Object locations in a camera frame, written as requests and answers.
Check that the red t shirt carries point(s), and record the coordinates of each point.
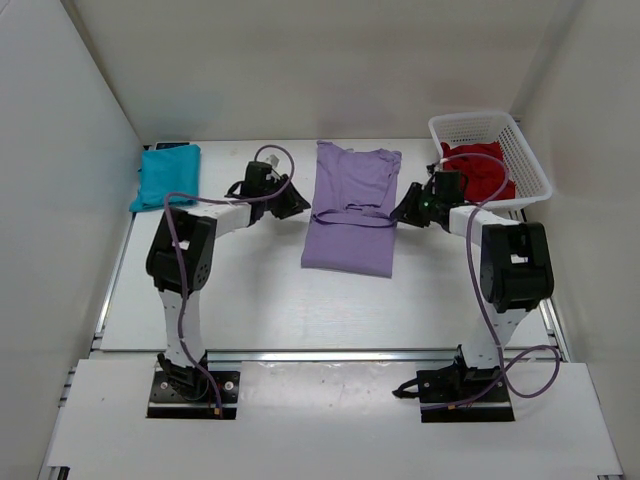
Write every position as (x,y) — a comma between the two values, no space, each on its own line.
(481,176)

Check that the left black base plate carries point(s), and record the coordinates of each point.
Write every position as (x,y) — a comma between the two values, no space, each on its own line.
(167,402)

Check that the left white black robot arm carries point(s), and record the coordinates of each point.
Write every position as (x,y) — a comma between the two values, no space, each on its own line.
(180,261)

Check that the purple t shirt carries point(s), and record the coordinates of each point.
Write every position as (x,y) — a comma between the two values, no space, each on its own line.
(350,228)

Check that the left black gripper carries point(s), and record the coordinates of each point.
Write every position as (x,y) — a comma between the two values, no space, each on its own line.
(294,203)

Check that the aluminium rail front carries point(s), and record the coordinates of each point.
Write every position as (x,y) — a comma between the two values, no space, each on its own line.
(332,356)

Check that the teal t shirt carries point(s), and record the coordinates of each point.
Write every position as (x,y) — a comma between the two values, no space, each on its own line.
(173,170)

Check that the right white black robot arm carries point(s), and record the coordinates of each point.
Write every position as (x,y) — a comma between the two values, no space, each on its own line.
(511,273)

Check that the white plastic basket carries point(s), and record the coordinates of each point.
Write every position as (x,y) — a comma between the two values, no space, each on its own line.
(531,183)

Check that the blue label sticker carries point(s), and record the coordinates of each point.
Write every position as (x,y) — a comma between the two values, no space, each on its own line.
(170,145)

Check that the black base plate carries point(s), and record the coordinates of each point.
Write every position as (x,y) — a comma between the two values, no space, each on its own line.
(167,402)
(465,407)

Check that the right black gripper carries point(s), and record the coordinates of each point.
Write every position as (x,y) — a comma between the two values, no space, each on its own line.
(409,212)

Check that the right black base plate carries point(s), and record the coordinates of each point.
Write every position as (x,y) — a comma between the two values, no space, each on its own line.
(465,407)

